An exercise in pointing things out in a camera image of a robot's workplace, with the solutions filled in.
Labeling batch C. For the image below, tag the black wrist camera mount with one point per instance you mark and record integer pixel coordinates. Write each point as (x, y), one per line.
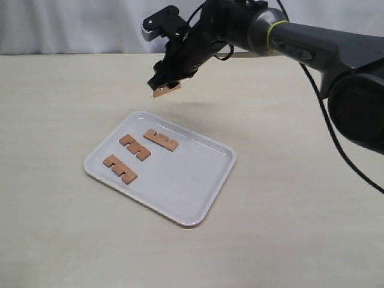
(165, 23)

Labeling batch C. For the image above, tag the white plastic tray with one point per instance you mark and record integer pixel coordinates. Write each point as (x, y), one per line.
(181, 185)

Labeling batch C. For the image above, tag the white backdrop curtain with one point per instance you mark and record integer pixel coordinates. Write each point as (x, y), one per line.
(75, 27)

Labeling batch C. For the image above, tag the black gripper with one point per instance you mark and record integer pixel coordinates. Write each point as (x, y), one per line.
(221, 23)

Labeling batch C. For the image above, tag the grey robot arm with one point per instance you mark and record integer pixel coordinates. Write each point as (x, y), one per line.
(351, 65)

